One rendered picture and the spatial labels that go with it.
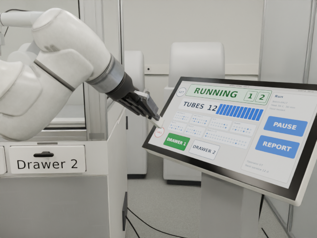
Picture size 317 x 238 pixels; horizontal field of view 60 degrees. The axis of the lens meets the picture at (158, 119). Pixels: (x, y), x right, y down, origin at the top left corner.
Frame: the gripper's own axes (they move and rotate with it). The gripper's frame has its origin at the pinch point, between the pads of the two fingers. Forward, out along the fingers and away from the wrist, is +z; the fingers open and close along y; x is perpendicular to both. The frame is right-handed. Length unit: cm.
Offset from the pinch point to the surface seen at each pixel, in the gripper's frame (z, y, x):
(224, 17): 199, 126, -267
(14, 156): -5, 58, 23
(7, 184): 1, 64, 34
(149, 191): 160, 117, 1
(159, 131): 11.3, 6.4, -0.6
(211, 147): 9.9, -15.3, 3.1
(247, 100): 10.1, -22.3, -12.9
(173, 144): 10.6, -1.6, 3.4
